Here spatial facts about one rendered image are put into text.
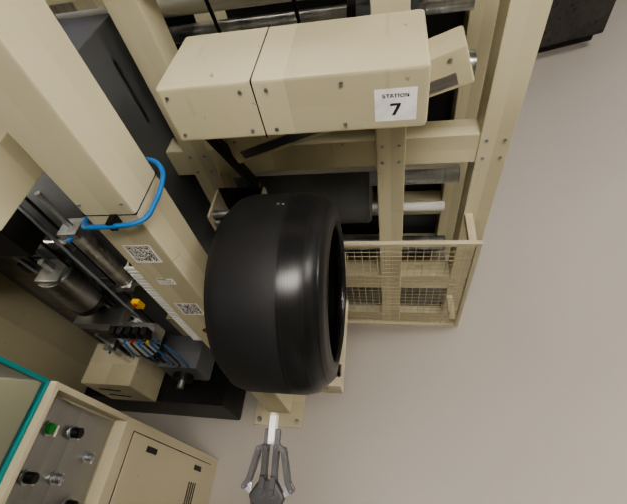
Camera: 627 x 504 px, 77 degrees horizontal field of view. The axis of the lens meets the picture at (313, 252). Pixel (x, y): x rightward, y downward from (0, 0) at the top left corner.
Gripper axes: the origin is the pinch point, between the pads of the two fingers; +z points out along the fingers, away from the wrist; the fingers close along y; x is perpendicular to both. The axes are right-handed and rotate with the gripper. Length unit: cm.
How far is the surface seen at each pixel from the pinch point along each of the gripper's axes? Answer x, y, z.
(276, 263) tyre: -17.4, -1.9, 36.8
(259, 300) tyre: -15.7, 1.9, 28.2
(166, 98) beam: -38, 22, 70
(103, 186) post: -43, 28, 44
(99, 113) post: -51, 25, 55
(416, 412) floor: 127, -42, 5
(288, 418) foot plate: 124, 26, -3
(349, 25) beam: -35, -19, 90
